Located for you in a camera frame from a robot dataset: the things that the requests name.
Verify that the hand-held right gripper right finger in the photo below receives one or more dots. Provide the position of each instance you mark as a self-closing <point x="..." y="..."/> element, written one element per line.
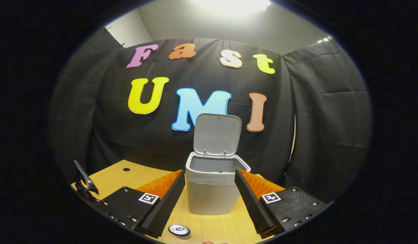
<point x="249" y="206"/>

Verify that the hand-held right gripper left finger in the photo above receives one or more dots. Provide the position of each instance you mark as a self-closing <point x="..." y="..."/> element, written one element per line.
<point x="168" y="206"/>

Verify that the blue pop can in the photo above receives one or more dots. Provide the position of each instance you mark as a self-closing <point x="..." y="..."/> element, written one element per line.
<point x="179" y="230"/>

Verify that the grey desktop garbage bin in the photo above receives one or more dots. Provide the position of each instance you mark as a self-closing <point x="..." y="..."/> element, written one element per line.
<point x="210" y="196"/>

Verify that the wooden desktop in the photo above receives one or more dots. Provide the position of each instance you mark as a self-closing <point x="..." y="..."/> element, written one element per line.
<point x="215" y="227"/>

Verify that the black backdrop cloth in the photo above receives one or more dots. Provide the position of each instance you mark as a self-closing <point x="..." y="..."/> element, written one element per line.
<point x="127" y="135"/>

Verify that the small ceiling light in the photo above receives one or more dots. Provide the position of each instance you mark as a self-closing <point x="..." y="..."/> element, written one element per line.
<point x="324" y="40"/>

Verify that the large ceiling light panel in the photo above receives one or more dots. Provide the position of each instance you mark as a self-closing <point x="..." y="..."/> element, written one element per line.
<point x="232" y="5"/>

